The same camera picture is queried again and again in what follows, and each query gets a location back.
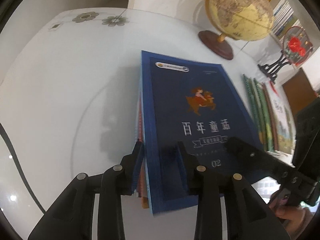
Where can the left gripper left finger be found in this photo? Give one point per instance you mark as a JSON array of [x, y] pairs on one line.
[[71, 214]]

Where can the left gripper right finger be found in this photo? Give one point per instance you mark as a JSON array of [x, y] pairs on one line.
[[247, 215]]

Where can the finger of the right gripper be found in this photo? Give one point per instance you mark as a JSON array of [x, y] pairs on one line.
[[256, 165]]

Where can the rabbit hill picture book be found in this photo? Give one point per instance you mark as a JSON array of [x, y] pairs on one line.
[[281, 122]]

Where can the red ancient poetry book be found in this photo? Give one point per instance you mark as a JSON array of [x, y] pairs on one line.
[[141, 189]]

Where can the blue fairy tale book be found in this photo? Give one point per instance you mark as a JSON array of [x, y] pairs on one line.
[[194, 103]]

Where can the person's right hand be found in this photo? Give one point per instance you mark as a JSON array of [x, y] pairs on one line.
[[297, 218]]

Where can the dark red thin book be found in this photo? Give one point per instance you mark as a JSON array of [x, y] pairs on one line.
[[272, 118]]

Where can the brown wooden cabinet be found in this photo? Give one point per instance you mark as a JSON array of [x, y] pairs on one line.
[[299, 92]]

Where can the teal green leftmost book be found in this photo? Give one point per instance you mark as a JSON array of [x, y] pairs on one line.
[[255, 108]]

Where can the green leafy book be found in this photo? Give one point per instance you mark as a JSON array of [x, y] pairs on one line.
[[266, 122]]

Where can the round red flower fan ornament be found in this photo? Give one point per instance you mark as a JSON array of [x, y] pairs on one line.
[[296, 48]]

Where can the white bookshelf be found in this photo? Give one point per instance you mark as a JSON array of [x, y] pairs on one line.
[[193, 11]]

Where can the yellow globe on wooden base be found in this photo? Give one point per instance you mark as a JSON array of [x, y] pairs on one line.
[[247, 20]]

